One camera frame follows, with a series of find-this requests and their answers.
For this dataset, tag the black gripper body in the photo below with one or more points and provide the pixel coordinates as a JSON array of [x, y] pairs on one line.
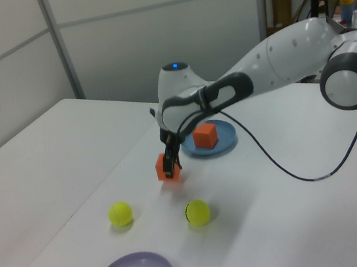
[[173, 145]]

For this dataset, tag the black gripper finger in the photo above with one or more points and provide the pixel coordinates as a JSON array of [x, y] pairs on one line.
[[169, 167], [177, 160]]

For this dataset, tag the orange cube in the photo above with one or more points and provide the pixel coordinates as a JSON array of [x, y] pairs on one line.
[[203, 138], [160, 172]]

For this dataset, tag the yellow tennis ball black print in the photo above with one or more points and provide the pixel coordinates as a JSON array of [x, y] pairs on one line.
[[198, 212]]

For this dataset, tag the plain yellow tennis ball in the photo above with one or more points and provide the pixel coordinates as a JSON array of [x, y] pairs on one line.
[[120, 213]]

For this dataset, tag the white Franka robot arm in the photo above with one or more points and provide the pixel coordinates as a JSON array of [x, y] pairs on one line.
[[287, 56]]

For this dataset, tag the blue plate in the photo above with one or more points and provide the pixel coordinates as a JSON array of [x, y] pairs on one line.
[[226, 137]]

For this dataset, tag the grey laptop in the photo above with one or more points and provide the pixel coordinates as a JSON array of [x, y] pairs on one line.
[[337, 25]]

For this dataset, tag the grey partition post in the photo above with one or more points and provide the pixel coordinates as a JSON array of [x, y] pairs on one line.
[[260, 1]]

